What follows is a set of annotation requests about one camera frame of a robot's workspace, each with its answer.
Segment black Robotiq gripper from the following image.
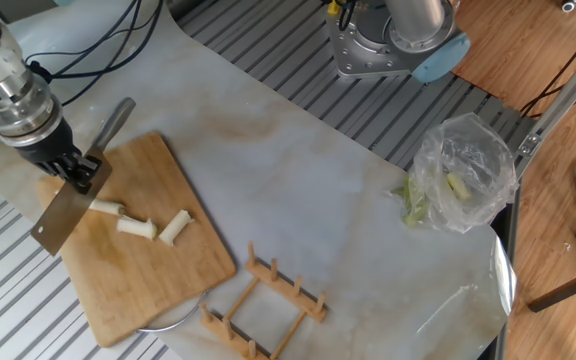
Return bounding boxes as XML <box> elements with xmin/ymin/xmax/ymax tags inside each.
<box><xmin>15</xmin><ymin>118</ymin><xmax>103</xmax><ymax>196</ymax></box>

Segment steel cleaver knife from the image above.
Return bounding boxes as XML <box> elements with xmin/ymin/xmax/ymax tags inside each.
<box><xmin>30</xmin><ymin>97</ymin><xmax>137</xmax><ymax>257</ymax></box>

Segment white scallion stalk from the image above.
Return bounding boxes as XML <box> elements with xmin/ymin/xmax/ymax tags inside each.
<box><xmin>87</xmin><ymin>198</ymin><xmax>127</xmax><ymax>217</ymax></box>

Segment short cut scallion piece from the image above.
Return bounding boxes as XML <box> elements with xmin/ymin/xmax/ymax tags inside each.
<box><xmin>157</xmin><ymin>208</ymin><xmax>195</xmax><ymax>247</ymax></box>
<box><xmin>116</xmin><ymin>216</ymin><xmax>159</xmax><ymax>240</ymax></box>

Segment wooden cutting board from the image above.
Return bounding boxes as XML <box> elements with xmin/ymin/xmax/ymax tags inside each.
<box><xmin>35</xmin><ymin>131</ymin><xmax>238</xmax><ymax>348</ymax></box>

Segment marble pattern table sheet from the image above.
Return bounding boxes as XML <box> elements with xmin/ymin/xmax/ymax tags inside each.
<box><xmin>0</xmin><ymin>0</ymin><xmax>519</xmax><ymax>360</ymax></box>

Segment wooden peg rack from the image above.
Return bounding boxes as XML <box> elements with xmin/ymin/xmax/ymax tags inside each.
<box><xmin>198</xmin><ymin>242</ymin><xmax>329</xmax><ymax>360</ymax></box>

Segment green vegetable scraps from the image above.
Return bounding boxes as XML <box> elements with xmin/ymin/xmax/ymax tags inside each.
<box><xmin>392</xmin><ymin>173</ymin><xmax>430</xmax><ymax>229</ymax></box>

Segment pale green vegetable chunk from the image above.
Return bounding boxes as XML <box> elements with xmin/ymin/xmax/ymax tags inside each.
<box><xmin>445</xmin><ymin>172</ymin><xmax>472</xmax><ymax>202</ymax></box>

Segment clear plastic bag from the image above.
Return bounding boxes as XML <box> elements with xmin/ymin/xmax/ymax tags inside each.
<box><xmin>410</xmin><ymin>112</ymin><xmax>519</xmax><ymax>235</ymax></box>

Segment dark brown wooden bar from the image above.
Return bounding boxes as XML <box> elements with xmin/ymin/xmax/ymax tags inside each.
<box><xmin>526</xmin><ymin>262</ymin><xmax>576</xmax><ymax>314</ymax></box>

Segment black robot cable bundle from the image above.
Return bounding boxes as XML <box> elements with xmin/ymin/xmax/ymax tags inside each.
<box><xmin>24</xmin><ymin>0</ymin><xmax>164</xmax><ymax>107</ymax></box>

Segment round metal wire ring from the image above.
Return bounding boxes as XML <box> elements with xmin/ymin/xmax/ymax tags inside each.
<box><xmin>135</xmin><ymin>289</ymin><xmax>213</xmax><ymax>334</ymax></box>

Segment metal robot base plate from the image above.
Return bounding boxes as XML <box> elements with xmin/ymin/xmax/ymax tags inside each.
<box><xmin>325</xmin><ymin>0</ymin><xmax>419</xmax><ymax>80</ymax></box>

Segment black floor cables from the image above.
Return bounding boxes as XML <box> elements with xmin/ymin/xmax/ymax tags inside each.
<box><xmin>520</xmin><ymin>14</ymin><xmax>576</xmax><ymax>119</ymax></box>

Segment aluminium frame beam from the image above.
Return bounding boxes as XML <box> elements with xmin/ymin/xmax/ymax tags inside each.
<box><xmin>515</xmin><ymin>29</ymin><xmax>576</xmax><ymax>176</ymax></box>

